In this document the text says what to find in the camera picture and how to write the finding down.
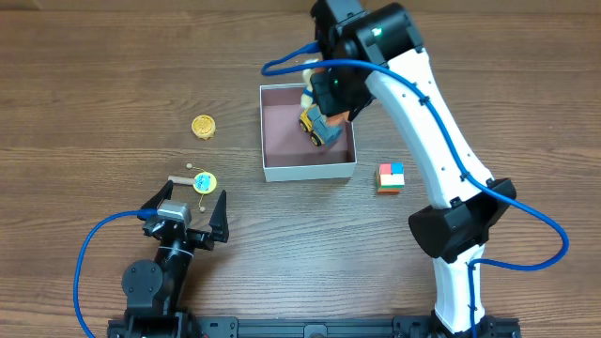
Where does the small wooden rattle drum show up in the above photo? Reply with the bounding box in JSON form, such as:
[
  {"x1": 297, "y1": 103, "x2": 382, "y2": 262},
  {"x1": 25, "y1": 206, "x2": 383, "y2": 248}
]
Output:
[{"x1": 168, "y1": 162, "x2": 218, "y2": 213}]

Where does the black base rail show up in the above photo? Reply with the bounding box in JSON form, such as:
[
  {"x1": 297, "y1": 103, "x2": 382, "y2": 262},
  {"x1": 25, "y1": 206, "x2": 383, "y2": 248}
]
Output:
[{"x1": 106, "y1": 315, "x2": 521, "y2": 338}]

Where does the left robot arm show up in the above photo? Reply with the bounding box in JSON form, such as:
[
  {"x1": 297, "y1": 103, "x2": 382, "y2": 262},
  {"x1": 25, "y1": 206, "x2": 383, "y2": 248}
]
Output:
[{"x1": 107, "y1": 180, "x2": 229, "y2": 338}]

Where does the multicoloured puzzle cube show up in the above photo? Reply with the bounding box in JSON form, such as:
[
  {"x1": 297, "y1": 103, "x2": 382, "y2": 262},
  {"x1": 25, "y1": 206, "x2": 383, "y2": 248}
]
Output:
[{"x1": 375, "y1": 162, "x2": 405, "y2": 194}]

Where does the yellow and grey toy truck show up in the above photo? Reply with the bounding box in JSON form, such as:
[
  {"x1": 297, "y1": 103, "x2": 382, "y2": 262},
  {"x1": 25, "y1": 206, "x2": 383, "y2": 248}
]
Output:
[{"x1": 299, "y1": 104, "x2": 342, "y2": 146}]

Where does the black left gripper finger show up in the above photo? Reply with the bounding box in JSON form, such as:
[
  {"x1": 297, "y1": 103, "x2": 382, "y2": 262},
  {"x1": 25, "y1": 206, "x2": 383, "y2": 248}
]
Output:
[
  {"x1": 208, "y1": 190, "x2": 229, "y2": 243},
  {"x1": 141, "y1": 180, "x2": 174, "y2": 209}
]

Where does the white square cardboard box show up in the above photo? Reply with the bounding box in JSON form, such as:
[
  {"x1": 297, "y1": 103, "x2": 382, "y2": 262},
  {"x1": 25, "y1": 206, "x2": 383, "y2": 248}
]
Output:
[{"x1": 259, "y1": 84, "x2": 357, "y2": 182}]

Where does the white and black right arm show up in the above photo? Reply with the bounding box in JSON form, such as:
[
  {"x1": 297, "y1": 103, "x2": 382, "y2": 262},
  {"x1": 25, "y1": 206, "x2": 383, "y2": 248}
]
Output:
[{"x1": 311, "y1": 1, "x2": 516, "y2": 337}]

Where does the cream plush animal toy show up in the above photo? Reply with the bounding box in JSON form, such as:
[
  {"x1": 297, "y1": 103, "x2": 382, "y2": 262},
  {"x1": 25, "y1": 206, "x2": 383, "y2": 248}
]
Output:
[{"x1": 300, "y1": 68, "x2": 349, "y2": 126}]

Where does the yellow round ridged toy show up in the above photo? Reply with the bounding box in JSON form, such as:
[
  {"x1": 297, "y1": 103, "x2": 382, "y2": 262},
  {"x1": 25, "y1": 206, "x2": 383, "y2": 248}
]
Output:
[{"x1": 191, "y1": 115, "x2": 216, "y2": 140}]

